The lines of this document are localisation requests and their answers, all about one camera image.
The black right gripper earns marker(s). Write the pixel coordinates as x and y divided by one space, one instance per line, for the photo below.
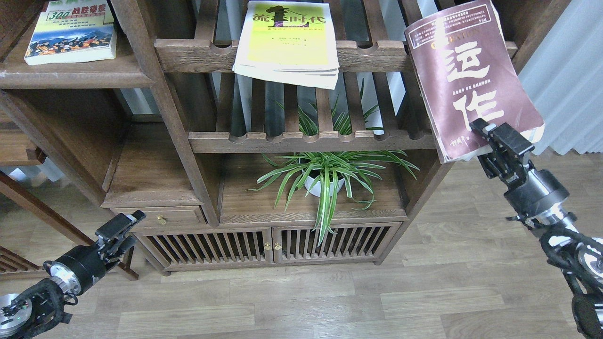
536 196

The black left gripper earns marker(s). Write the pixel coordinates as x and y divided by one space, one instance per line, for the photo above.
84 265

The dark maroon cover book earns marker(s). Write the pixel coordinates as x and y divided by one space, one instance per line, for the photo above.
465 72

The colourful mountain cover book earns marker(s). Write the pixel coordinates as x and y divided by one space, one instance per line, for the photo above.
73 31

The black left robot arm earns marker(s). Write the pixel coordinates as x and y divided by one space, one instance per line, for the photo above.
41 307

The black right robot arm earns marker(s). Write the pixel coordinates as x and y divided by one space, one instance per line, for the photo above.
579 258

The brass drawer knob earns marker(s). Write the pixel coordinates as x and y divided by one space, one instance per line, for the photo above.
161 220

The white pleated curtain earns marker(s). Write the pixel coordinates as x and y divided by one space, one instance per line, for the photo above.
564 79

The dark wooden bookshelf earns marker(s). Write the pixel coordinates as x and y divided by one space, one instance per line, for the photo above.
155 129

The green spider plant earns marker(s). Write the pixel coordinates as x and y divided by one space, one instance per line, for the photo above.
353 166

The white plant pot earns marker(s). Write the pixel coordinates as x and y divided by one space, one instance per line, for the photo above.
314 186

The yellow green cover book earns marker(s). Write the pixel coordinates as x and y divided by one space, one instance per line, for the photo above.
288 42

